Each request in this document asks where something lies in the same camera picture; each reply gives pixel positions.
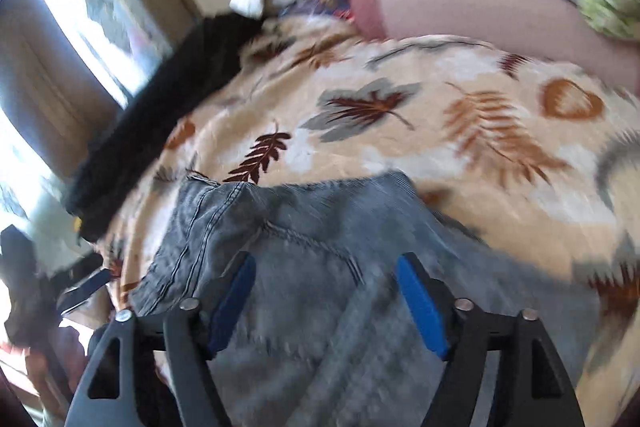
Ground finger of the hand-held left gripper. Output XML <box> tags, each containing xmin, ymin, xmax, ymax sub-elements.
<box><xmin>57</xmin><ymin>268</ymin><xmax>112</xmax><ymax>314</ymax></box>
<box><xmin>52</xmin><ymin>252</ymin><xmax>104</xmax><ymax>284</ymax></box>

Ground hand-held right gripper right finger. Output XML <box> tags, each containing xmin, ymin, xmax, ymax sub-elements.
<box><xmin>396</xmin><ymin>252</ymin><xmax>586</xmax><ymax>427</ymax></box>

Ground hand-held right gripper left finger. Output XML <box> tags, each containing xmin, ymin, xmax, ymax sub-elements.
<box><xmin>65</xmin><ymin>251</ymin><xmax>257</xmax><ymax>427</ymax></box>

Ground grey washed denim pants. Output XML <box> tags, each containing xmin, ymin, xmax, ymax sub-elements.
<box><xmin>130</xmin><ymin>171</ymin><xmax>601</xmax><ymax>427</ymax></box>

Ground leaf print cream blanket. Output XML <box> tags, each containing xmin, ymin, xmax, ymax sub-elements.
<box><xmin>95</xmin><ymin>14</ymin><xmax>640</xmax><ymax>427</ymax></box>

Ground black garment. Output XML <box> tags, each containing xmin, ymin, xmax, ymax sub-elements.
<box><xmin>67</xmin><ymin>13</ymin><xmax>267</xmax><ymax>244</ymax></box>

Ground window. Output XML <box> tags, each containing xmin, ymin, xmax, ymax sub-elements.
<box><xmin>30</xmin><ymin>0</ymin><xmax>167</xmax><ymax>108</ymax></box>

